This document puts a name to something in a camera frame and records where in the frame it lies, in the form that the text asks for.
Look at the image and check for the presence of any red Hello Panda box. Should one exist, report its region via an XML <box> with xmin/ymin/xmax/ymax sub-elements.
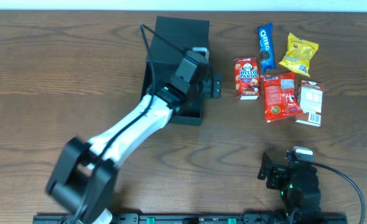
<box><xmin>234</xmin><ymin>57</ymin><xmax>260</xmax><ymax>100</ymax></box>

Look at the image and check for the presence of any blue Oreo cookie pack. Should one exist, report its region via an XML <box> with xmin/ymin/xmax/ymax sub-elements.
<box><xmin>258</xmin><ymin>23</ymin><xmax>276</xmax><ymax>73</ymax></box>

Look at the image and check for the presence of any dark green cardboard box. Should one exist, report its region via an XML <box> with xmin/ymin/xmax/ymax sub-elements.
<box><xmin>150</xmin><ymin>16</ymin><xmax>210</xmax><ymax>126</ymax></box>

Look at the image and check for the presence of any yellow snack bag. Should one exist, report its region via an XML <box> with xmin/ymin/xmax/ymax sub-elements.
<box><xmin>279</xmin><ymin>33</ymin><xmax>319</xmax><ymax>77</ymax></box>

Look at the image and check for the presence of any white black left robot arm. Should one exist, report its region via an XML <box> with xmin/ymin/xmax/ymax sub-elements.
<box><xmin>45</xmin><ymin>63</ymin><xmax>221</xmax><ymax>223</ymax></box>

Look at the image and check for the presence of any red snack bag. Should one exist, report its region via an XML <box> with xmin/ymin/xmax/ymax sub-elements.
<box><xmin>261</xmin><ymin>72</ymin><xmax>303</xmax><ymax>123</ymax></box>

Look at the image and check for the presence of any brown white carton box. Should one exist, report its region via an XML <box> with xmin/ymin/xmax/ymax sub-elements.
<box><xmin>295</xmin><ymin>80</ymin><xmax>324</xmax><ymax>127</ymax></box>

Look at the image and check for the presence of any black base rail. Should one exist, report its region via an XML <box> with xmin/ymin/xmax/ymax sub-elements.
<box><xmin>32</xmin><ymin>212</ymin><xmax>348</xmax><ymax>224</ymax></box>

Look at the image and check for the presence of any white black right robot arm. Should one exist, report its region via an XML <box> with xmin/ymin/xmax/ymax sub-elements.
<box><xmin>258</xmin><ymin>149</ymin><xmax>324</xmax><ymax>223</ymax></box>

